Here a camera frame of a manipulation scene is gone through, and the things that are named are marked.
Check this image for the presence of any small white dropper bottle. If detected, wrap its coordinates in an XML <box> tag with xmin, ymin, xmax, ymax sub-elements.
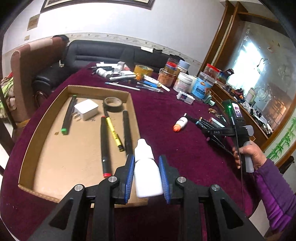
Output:
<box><xmin>134</xmin><ymin>138</ymin><xmax>163</xmax><ymax>198</ymax></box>

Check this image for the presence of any white bottle orange cap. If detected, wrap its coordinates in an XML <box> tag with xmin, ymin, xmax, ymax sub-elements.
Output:
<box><xmin>173</xmin><ymin>113</ymin><xmax>188</xmax><ymax>132</ymax></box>

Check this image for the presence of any black marker white cap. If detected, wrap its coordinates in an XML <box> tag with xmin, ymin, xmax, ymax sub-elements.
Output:
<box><xmin>184</xmin><ymin>113</ymin><xmax>200</xmax><ymax>125</ymax></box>

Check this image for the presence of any purple sleeve forearm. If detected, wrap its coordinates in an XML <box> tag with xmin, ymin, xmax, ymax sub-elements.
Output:
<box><xmin>253</xmin><ymin>159</ymin><xmax>295</xmax><ymax>232</ymax></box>

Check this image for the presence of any person right hand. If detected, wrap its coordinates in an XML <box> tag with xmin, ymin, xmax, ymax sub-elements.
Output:
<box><xmin>232</xmin><ymin>141</ymin><xmax>267</xmax><ymax>170</ymax></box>

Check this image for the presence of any black marker red cap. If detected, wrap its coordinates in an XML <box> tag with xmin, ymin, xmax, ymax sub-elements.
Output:
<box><xmin>100</xmin><ymin>116</ymin><xmax>112</xmax><ymax>178</ymax></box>

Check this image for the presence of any maroon velvet tablecloth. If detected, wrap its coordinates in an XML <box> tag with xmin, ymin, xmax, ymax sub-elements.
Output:
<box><xmin>1</xmin><ymin>69</ymin><xmax>260</xmax><ymax>240</ymax></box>

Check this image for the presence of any wooden sideboard cabinet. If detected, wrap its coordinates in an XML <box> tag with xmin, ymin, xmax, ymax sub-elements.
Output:
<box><xmin>209</xmin><ymin>81</ymin><xmax>271</xmax><ymax>149</ymax></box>

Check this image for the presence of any yellow highlighter pen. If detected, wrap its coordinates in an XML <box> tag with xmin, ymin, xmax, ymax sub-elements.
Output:
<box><xmin>106</xmin><ymin>116</ymin><xmax>125</xmax><ymax>152</ymax></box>

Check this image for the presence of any plain black marker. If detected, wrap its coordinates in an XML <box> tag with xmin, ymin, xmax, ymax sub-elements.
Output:
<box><xmin>123</xmin><ymin>110</ymin><xmax>133</xmax><ymax>155</ymax></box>

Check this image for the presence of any blue label plastic jar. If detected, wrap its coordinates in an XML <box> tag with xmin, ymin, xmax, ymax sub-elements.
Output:
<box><xmin>192</xmin><ymin>72</ymin><xmax>215</xmax><ymax>101</ymax></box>

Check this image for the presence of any white eraser box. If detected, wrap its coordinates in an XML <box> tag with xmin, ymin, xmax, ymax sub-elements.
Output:
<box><xmin>176</xmin><ymin>91</ymin><xmax>195</xmax><ymax>105</ymax></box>

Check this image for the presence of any cardboard tray box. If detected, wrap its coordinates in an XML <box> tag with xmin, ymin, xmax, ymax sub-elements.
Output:
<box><xmin>18</xmin><ymin>85</ymin><xmax>140</xmax><ymax>203</ymax></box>

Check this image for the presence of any red lid clear jar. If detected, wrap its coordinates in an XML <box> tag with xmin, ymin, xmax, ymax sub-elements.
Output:
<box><xmin>203</xmin><ymin>63</ymin><xmax>220</xmax><ymax>80</ymax></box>

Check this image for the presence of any white plastic tub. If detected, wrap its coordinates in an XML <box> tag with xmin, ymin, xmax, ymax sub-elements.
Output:
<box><xmin>173</xmin><ymin>72</ymin><xmax>193</xmax><ymax>92</ymax></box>

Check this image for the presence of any black marker green cap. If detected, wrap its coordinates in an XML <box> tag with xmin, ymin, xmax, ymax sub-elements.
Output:
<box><xmin>61</xmin><ymin>95</ymin><xmax>77</xmax><ymax>135</ymax></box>

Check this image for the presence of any white charger adapter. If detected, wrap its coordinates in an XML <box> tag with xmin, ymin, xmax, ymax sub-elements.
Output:
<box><xmin>74</xmin><ymin>99</ymin><xmax>99</xmax><ymax>121</ymax></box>

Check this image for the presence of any amber jar orange label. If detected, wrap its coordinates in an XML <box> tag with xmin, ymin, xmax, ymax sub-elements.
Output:
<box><xmin>158</xmin><ymin>68</ymin><xmax>176</xmax><ymax>87</ymax></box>

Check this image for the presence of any black tape roll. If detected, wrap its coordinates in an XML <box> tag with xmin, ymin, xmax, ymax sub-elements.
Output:
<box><xmin>103</xmin><ymin>96</ymin><xmax>123</xmax><ymax>113</ymax></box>

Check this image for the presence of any blue flat case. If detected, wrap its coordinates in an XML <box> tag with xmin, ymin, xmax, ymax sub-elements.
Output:
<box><xmin>143</xmin><ymin>80</ymin><xmax>158</xmax><ymax>88</ymax></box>

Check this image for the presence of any white pen blue tip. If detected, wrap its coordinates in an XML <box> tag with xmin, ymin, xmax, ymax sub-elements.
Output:
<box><xmin>104</xmin><ymin>82</ymin><xmax>140</xmax><ymax>91</ymax></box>

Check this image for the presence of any yellow packing tape roll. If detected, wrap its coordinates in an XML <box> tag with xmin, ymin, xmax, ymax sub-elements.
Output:
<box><xmin>134</xmin><ymin>65</ymin><xmax>154</xmax><ymax>77</ymax></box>

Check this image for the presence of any black leather sofa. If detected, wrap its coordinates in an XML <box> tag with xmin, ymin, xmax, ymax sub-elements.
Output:
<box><xmin>32</xmin><ymin>40</ymin><xmax>182</xmax><ymax>95</ymax></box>

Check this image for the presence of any brown armchair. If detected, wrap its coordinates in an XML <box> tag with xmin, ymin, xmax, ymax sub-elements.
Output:
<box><xmin>11</xmin><ymin>35</ymin><xmax>69</xmax><ymax>122</ymax></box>

